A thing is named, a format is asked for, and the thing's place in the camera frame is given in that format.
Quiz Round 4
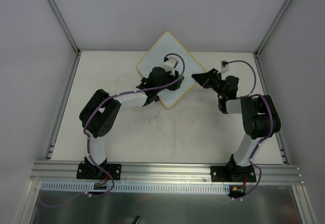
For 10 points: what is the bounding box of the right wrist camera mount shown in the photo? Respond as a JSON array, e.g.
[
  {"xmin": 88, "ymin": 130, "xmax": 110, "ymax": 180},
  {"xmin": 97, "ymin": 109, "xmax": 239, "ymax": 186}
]
[{"xmin": 219, "ymin": 60, "xmax": 230, "ymax": 74}]

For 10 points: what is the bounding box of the yellow framed whiteboard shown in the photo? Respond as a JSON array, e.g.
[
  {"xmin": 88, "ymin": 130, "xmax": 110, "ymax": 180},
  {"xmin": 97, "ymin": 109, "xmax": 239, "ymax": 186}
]
[{"xmin": 137, "ymin": 31, "xmax": 206, "ymax": 109}]

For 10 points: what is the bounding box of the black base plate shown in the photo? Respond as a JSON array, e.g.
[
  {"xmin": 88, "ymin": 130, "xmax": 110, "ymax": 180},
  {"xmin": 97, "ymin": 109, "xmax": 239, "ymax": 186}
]
[
  {"xmin": 76, "ymin": 162, "xmax": 122, "ymax": 180},
  {"xmin": 210, "ymin": 166, "xmax": 256, "ymax": 183}
]

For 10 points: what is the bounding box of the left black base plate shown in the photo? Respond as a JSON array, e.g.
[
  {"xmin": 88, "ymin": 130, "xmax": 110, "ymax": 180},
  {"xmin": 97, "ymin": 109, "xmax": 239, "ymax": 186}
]
[{"xmin": 76, "ymin": 162, "xmax": 122, "ymax": 180}]

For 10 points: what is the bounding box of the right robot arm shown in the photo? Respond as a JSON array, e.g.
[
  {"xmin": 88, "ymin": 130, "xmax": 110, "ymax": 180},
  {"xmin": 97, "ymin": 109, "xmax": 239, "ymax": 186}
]
[{"xmin": 192, "ymin": 69, "xmax": 281, "ymax": 182}]

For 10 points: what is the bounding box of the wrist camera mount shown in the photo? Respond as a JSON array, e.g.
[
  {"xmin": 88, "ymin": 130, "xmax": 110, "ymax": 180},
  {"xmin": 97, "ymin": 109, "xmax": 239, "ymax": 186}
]
[
  {"xmin": 163, "ymin": 57, "xmax": 178, "ymax": 76},
  {"xmin": 219, "ymin": 60, "xmax": 230, "ymax": 74}
]

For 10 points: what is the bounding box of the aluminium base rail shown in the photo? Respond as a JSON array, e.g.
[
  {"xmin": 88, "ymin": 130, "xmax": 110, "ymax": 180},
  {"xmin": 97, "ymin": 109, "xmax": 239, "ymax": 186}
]
[{"xmin": 29, "ymin": 161, "xmax": 305, "ymax": 185}]

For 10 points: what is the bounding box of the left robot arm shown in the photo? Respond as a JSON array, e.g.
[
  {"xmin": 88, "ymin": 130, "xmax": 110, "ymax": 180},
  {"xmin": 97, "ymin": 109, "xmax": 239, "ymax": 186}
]
[{"xmin": 79, "ymin": 67, "xmax": 184, "ymax": 178}]

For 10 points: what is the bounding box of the right aluminium frame post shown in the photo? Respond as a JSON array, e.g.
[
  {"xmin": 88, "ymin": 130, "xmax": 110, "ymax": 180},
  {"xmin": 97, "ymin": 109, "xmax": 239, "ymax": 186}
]
[{"xmin": 254, "ymin": 0, "xmax": 294, "ymax": 57}]

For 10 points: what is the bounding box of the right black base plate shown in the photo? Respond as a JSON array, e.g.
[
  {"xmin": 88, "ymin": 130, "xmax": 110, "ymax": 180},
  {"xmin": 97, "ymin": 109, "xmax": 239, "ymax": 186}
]
[{"xmin": 210, "ymin": 166, "xmax": 256, "ymax": 183}]

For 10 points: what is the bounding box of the small black object bottom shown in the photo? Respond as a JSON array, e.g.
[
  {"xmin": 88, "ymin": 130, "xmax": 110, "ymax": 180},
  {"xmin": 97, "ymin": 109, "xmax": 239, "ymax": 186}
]
[{"xmin": 132, "ymin": 216, "xmax": 141, "ymax": 224}]

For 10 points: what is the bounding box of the slotted white cable duct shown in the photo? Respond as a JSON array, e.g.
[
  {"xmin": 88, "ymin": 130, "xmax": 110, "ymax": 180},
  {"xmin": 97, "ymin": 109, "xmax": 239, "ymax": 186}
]
[{"xmin": 40, "ymin": 181, "xmax": 230, "ymax": 195}]

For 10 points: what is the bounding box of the aluminium frame post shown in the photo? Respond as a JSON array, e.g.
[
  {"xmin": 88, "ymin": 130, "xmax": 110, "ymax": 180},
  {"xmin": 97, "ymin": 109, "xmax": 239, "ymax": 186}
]
[
  {"xmin": 46, "ymin": 0, "xmax": 80, "ymax": 55},
  {"xmin": 254, "ymin": 0, "xmax": 294, "ymax": 57}
]

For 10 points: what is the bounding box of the left aluminium frame post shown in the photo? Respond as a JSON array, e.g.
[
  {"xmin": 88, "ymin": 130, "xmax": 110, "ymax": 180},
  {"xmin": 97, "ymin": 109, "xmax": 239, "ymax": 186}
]
[{"xmin": 46, "ymin": 0, "xmax": 80, "ymax": 55}]

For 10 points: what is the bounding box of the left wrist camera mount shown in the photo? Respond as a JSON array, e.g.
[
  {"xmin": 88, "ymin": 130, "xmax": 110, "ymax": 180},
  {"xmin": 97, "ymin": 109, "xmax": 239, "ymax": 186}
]
[{"xmin": 163, "ymin": 57, "xmax": 178, "ymax": 76}]

